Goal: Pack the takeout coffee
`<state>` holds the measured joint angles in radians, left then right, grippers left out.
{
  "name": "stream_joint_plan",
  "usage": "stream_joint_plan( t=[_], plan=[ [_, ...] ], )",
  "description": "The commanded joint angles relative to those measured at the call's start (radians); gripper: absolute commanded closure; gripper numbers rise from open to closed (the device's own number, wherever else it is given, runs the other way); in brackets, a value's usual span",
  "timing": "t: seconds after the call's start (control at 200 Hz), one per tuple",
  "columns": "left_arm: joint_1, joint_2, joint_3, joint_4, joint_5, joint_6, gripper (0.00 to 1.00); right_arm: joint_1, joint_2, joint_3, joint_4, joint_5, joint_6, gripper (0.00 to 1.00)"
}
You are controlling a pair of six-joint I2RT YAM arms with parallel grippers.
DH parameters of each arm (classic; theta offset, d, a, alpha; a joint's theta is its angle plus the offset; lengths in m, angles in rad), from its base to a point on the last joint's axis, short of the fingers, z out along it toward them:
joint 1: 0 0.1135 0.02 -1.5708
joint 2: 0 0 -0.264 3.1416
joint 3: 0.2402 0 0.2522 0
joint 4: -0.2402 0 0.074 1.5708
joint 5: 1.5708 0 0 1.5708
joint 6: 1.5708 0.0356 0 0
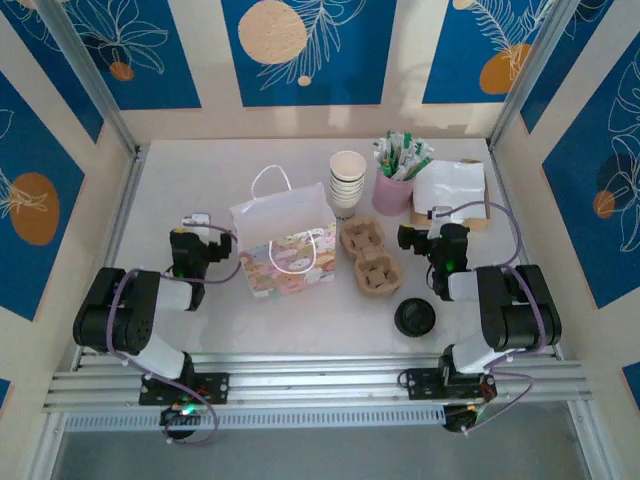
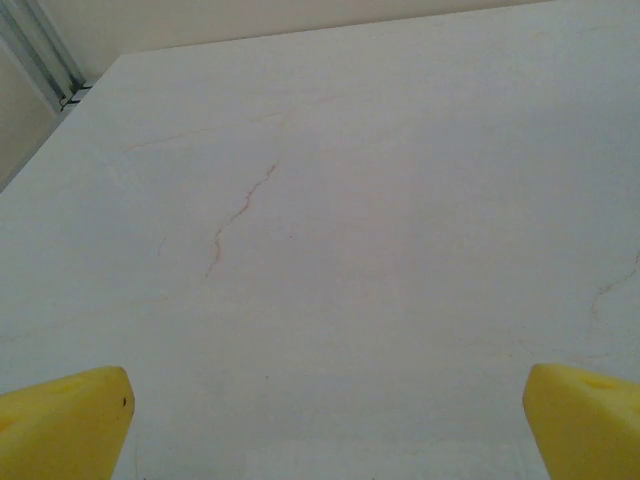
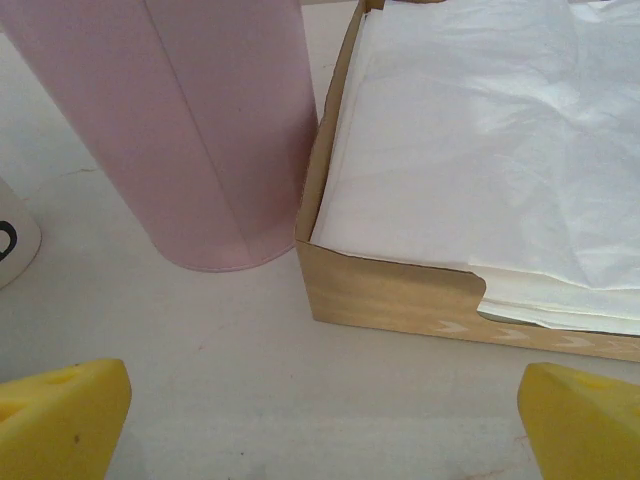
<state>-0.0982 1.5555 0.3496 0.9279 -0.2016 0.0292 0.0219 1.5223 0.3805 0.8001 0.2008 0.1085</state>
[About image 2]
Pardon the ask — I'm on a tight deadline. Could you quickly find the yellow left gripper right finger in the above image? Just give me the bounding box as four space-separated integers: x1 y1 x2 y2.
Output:
522 363 640 480

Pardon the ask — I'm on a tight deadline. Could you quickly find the aluminium frame post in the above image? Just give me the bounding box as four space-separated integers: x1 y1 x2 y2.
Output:
0 0 94 111

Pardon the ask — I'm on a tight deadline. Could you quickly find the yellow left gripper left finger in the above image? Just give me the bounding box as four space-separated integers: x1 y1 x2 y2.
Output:
0 365 136 480

